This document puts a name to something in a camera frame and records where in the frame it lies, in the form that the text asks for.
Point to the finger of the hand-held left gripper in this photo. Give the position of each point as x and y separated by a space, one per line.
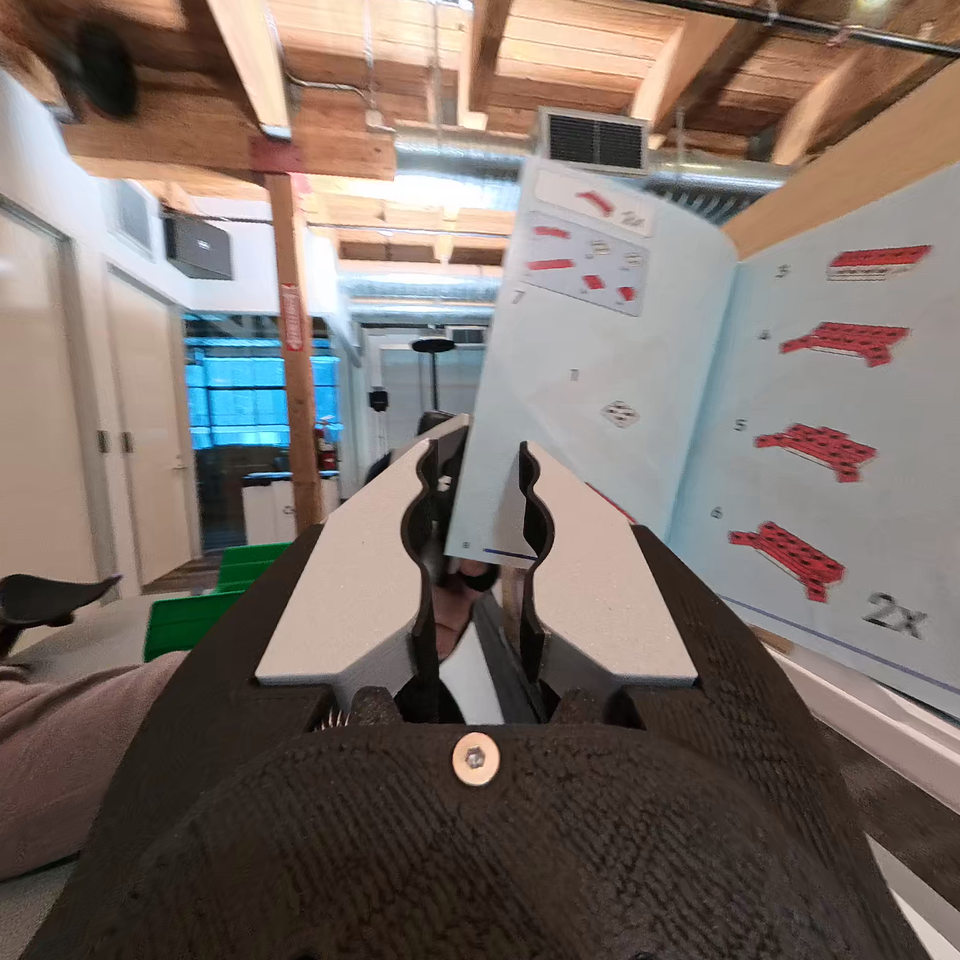
450 435

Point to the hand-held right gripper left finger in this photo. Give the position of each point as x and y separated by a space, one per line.
345 600

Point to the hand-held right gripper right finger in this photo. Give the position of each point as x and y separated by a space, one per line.
615 600

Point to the green plastic bin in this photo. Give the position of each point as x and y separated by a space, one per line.
195 615

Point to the pale blue instruction booklet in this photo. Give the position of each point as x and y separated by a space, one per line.
675 375

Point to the person's left hand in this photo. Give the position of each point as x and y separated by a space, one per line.
454 622

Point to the black tripod with device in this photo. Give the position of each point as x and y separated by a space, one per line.
379 399

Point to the black floor lamp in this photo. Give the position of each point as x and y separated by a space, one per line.
431 345

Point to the white recycling cabinet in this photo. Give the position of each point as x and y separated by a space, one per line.
270 514

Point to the red fire extinguisher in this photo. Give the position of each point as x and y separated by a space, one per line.
325 450

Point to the large paned window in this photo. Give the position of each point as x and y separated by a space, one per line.
240 397

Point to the black chair armrest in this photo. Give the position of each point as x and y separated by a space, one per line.
45 592

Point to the ceiling vent grille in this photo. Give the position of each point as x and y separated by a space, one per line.
596 141

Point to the white single door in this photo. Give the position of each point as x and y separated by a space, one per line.
45 412

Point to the black round object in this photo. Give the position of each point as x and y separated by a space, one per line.
105 71

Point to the black ceiling pipe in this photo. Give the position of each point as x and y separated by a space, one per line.
825 28

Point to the small wall vent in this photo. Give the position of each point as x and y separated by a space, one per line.
466 335

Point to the silver air duct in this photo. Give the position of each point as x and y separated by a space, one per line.
465 159
420 287

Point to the wooden post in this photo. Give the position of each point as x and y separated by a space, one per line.
296 420

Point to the red white post sign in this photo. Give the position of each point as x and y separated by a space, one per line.
291 319

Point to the black wall speaker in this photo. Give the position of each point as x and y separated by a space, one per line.
196 247

